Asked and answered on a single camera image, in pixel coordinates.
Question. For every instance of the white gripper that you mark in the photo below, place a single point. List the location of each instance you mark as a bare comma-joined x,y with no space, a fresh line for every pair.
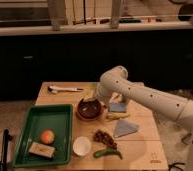
103,94

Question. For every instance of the brown bowl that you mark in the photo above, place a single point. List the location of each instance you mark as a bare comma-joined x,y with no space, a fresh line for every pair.
89,109

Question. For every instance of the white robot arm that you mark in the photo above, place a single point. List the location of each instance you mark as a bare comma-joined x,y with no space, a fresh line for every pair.
176,108

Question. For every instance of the yellow banana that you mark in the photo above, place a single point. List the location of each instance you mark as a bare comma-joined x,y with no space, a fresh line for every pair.
116,116

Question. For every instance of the grey triangular cloth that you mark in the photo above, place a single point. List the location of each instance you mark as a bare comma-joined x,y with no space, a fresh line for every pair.
124,127

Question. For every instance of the brown grape bunch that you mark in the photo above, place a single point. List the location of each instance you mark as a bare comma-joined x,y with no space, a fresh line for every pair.
105,138

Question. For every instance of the green cucumber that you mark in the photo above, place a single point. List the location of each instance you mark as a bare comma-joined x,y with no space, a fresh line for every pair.
106,152

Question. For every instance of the small white bowl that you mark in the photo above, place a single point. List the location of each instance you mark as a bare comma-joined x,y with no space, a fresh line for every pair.
81,146

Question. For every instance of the red yellow apple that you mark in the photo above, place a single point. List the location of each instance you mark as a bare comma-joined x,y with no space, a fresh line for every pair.
47,137

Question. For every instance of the green plastic tray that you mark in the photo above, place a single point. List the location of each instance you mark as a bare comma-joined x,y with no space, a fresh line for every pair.
57,118

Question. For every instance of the tan sponge block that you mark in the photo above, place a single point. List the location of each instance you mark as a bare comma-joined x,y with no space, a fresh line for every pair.
42,150

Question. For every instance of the white handled tool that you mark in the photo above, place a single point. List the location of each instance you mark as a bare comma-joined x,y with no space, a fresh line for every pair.
57,89

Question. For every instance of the black stand post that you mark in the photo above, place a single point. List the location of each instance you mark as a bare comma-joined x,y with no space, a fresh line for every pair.
6,139

